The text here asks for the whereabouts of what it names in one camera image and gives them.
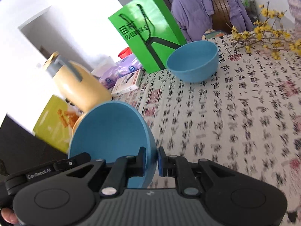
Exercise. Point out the black panel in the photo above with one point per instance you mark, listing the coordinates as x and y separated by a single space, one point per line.
20 150

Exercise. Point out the red cup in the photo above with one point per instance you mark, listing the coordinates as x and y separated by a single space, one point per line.
124 53

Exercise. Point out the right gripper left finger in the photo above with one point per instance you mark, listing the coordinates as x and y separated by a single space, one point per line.
119 172

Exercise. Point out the green paper bag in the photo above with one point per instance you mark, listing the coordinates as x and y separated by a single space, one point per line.
150 30

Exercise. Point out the person's hand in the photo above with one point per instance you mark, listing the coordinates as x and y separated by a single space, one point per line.
9 216

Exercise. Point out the yellow flower branch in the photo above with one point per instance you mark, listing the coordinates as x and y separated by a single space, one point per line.
268 34

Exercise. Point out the purple tissue pack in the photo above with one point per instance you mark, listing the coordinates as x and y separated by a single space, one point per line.
108 71

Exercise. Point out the yellow thermos jug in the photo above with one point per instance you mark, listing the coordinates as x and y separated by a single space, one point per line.
76 83

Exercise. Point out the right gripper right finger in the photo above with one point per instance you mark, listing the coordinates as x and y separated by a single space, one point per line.
179 168

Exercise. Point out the purple jacket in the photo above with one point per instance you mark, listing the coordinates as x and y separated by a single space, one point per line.
194 17

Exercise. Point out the calligraphy print tablecloth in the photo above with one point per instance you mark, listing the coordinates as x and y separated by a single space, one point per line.
245 117

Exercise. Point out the yellow snack bag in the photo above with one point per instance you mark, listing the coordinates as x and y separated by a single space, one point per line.
56 122

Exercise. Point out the blue bowl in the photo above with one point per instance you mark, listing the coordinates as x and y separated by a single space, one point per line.
112 130
194 62

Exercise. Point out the pink wrapped vase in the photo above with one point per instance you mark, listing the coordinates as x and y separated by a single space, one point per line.
295 8

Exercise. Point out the wooden chair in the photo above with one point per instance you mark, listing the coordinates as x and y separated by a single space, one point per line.
221 16

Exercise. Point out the white red small box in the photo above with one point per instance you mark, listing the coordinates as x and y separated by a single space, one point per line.
127 83

